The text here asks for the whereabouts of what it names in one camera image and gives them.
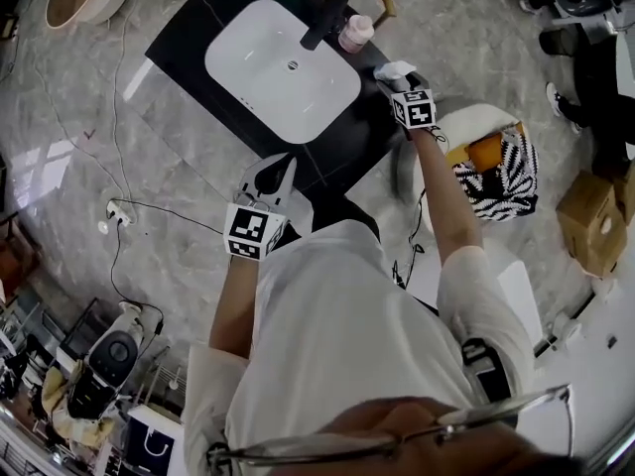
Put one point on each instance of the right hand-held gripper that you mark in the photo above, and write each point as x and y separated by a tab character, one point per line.
413	107

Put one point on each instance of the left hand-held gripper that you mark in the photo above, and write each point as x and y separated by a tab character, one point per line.
248	228

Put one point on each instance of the white tissue item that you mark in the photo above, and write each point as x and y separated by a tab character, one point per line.
393	70

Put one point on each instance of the person's right forearm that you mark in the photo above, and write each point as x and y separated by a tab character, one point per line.
446	191

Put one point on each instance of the person's left forearm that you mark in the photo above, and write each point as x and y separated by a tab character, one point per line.
230	310

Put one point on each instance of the black sink counter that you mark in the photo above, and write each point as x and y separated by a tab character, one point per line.
213	92

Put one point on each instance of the white sink basin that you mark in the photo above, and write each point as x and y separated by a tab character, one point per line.
278	67

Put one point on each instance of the pink soap bottle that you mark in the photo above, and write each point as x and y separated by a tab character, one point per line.
356	32

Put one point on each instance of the black faucet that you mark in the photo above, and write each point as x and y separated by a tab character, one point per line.
322	20

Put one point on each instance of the orange cushion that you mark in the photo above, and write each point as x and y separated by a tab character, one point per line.
488	154

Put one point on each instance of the white power strip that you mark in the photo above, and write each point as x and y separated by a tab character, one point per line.
119	212

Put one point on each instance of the black white zebra bag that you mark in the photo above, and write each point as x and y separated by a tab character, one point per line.
516	186

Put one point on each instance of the person's white shirt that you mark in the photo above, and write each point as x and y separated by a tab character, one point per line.
337	335

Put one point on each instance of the large cardboard box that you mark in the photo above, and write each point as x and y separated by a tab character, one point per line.
590	226

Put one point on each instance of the small cardboard box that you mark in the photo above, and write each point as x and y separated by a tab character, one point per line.
626	186

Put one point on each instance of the person's face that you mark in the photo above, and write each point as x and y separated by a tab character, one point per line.
397	417

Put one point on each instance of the black waist pack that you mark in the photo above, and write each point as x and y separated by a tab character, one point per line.
488	370

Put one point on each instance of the person's eyeglasses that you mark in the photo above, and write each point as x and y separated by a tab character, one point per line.
397	443

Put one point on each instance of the dark blue shopping bag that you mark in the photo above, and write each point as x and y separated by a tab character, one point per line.
149	444

